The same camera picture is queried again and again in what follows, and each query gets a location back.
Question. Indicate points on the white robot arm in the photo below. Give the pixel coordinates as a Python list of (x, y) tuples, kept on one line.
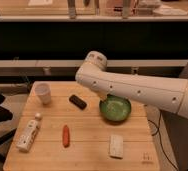
[(169, 94)]

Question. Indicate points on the green ceramic bowl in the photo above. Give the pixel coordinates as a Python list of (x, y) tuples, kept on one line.
[(115, 108)]

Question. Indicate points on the black rectangular bar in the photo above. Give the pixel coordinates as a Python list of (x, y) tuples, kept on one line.
[(78, 102)]

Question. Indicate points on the orange carrot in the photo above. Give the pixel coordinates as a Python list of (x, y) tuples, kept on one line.
[(66, 136)]

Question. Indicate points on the white sponge block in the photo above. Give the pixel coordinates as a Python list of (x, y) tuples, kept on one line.
[(116, 146)]

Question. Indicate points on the white bottle with label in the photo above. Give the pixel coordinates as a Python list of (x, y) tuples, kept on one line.
[(29, 133)]

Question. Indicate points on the wooden shelf rail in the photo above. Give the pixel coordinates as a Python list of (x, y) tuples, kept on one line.
[(77, 63)]

